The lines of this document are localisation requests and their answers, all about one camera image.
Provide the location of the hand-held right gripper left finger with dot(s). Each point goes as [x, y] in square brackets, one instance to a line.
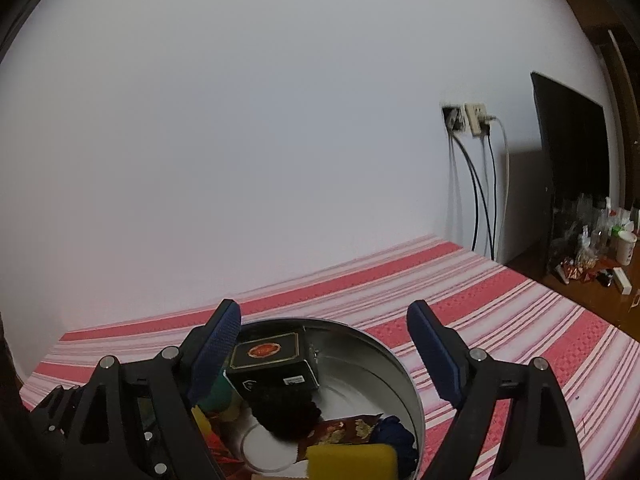
[215, 355]

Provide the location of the small white box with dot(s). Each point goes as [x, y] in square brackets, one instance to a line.
[621, 280]

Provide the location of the brown wooden cabinet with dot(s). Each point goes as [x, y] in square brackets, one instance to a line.
[590, 305]

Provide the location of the cluster of small bottles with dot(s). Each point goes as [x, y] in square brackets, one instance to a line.
[595, 220]

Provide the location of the white paper cup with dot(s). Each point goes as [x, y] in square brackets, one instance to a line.
[625, 247]

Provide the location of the black gold-print box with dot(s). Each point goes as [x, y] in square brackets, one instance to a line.
[270, 375]

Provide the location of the round metal tin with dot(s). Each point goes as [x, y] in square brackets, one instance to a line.
[360, 375]

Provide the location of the small black bottle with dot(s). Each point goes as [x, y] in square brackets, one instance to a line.
[605, 278]

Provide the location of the blue knitted ball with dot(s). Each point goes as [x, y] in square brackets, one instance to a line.
[395, 440]

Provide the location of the brown gold patterned wrapper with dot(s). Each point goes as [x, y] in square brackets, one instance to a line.
[345, 430]

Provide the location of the red white striped tablecloth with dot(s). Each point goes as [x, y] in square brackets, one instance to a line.
[500, 300]

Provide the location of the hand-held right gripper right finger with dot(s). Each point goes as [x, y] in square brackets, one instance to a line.
[435, 350]

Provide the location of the brown wooden door frame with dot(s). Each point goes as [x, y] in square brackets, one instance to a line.
[600, 15]

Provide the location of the white wall socket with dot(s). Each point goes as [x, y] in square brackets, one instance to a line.
[476, 119]

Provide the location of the black flat monitor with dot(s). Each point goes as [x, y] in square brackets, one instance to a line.
[575, 150]

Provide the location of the black knitted ball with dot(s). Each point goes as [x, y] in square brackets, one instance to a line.
[287, 415]

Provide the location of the clear bag of candies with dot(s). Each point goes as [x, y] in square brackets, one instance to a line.
[580, 267]

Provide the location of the dark wall socket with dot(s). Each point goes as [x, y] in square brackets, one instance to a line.
[453, 117]

